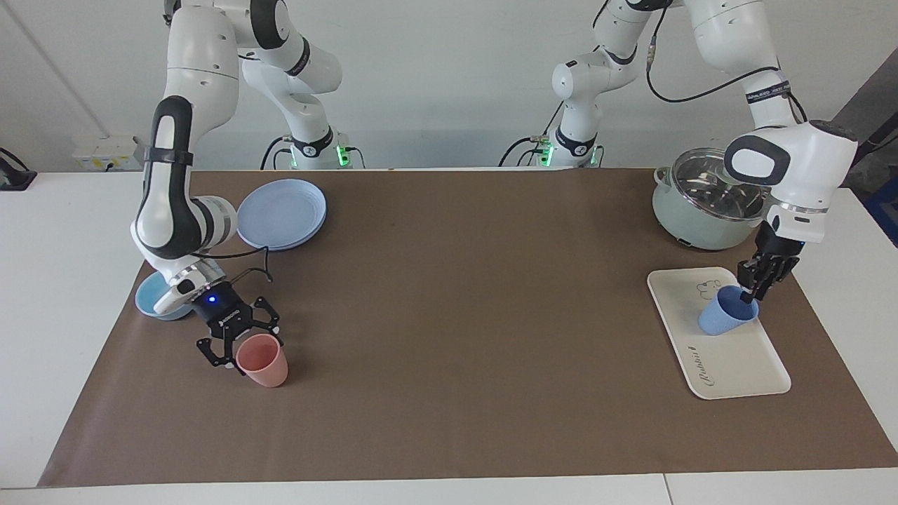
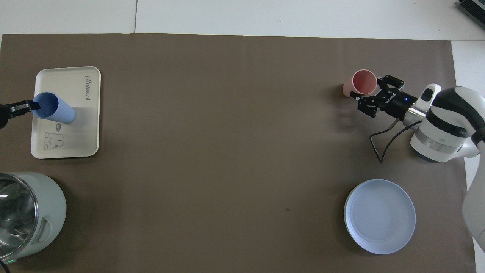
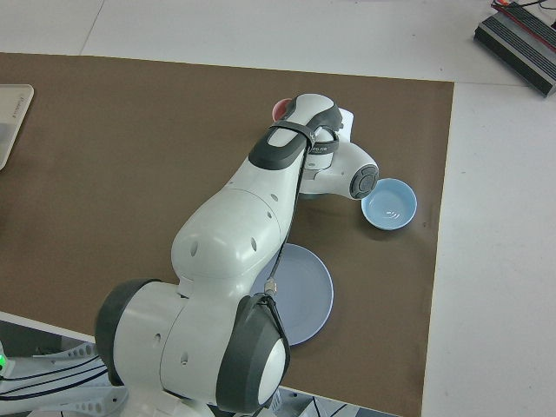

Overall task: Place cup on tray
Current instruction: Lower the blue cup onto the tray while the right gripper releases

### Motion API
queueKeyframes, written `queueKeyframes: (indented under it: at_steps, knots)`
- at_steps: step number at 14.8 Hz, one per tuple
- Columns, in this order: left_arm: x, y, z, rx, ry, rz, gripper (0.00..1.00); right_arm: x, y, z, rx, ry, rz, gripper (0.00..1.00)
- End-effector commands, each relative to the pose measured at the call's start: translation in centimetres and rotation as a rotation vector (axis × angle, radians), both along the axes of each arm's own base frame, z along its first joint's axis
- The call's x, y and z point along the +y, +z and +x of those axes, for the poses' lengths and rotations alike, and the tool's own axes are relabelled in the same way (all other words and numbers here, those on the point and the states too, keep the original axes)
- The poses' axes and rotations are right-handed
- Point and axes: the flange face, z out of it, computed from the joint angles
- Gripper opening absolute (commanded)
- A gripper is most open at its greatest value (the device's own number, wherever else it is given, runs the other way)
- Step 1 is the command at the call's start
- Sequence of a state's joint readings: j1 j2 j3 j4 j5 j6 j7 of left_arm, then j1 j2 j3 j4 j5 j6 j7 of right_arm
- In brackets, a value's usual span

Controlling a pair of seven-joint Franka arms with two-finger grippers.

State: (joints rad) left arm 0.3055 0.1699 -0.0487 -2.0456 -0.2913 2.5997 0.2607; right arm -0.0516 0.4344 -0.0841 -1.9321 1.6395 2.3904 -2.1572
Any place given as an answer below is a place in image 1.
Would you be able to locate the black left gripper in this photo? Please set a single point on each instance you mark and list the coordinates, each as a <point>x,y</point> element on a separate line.
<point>777,249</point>

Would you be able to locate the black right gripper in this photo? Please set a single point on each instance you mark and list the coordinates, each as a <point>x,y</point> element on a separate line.
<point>224,312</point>

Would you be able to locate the pink plastic cup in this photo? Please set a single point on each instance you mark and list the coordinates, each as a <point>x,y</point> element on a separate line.
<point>266,365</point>

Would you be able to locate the blue plastic cup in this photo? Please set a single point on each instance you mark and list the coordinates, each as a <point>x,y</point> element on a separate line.
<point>722,315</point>

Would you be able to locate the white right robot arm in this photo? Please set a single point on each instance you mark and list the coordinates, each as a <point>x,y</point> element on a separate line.
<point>189,63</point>

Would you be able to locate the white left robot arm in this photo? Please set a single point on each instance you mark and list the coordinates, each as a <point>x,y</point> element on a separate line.
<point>807,161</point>

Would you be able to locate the cream rectangular tray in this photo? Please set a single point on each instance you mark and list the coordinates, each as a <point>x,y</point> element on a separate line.
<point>729,358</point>

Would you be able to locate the pale green cooking pot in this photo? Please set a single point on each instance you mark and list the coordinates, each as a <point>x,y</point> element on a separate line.
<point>691,217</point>

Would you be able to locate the blue plastic bowl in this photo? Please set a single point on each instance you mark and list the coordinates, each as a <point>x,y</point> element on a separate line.
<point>149,298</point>

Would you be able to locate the blue plastic plate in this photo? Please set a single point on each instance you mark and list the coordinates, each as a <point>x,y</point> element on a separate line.
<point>280,214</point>

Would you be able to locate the blue crate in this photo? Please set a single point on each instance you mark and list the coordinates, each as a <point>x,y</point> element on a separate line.
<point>885,210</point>

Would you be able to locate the black stand leg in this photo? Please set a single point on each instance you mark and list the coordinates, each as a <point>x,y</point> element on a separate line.
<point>873,144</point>

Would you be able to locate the brown table mat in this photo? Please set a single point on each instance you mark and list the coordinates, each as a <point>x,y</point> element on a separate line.
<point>456,351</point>

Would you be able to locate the white wall socket box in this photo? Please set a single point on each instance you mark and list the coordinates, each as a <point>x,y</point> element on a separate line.
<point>105,153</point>

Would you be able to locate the black clamp mount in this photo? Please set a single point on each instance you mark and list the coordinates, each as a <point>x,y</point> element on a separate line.
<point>14,175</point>

